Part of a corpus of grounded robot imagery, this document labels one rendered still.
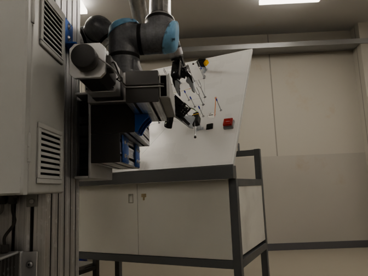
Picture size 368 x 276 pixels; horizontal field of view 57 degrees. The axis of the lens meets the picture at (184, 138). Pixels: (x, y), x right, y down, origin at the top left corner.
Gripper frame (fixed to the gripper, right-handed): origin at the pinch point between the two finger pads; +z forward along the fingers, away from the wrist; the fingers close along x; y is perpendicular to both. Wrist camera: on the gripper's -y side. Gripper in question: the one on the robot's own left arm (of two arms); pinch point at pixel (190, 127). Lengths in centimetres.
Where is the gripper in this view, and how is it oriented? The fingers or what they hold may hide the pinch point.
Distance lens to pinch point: 181.1
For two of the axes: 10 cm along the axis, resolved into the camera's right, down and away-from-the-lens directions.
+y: 6.1, -7.9, 1.0
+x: -4.3, -2.2, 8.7
